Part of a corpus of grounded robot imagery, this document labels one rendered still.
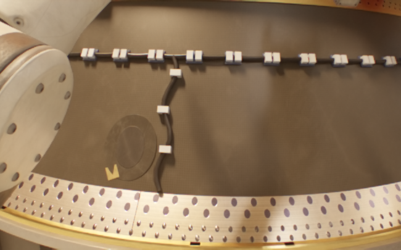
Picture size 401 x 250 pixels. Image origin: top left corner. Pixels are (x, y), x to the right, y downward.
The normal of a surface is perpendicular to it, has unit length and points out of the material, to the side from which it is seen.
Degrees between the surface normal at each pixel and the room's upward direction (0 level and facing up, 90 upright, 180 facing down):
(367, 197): 43
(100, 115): 62
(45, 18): 78
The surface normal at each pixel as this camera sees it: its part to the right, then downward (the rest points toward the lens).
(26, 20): 0.78, -0.18
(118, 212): -0.11, -0.54
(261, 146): 0.07, -0.23
